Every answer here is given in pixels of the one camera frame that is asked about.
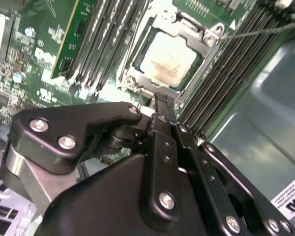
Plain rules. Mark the metal socket cover frame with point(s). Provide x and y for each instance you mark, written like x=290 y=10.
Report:
x=147 y=79

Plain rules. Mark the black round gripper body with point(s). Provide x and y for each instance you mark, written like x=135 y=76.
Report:
x=100 y=196

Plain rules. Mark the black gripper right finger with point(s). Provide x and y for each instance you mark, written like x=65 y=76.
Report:
x=218 y=162

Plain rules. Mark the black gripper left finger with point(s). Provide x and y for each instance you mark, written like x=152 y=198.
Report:
x=51 y=127

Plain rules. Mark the silver-topped CPU chip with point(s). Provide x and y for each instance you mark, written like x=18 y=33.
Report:
x=167 y=59

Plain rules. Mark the thin metal locking lever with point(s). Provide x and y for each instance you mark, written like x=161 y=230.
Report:
x=260 y=31

